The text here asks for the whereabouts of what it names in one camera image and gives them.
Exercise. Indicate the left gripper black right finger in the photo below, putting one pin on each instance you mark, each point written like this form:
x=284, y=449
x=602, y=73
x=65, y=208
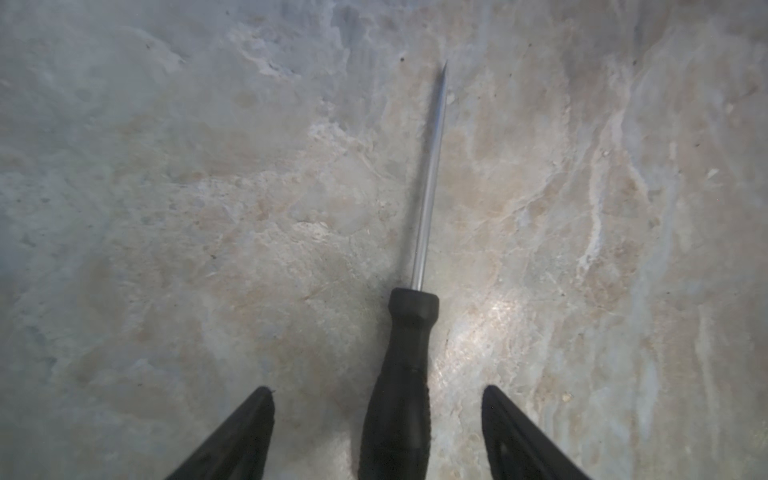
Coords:
x=516, y=448

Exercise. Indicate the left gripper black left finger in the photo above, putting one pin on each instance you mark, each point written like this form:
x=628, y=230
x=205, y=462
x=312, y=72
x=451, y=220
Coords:
x=238, y=448

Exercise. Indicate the black-handled steel screwdriver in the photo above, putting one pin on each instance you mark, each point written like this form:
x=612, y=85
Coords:
x=396, y=435

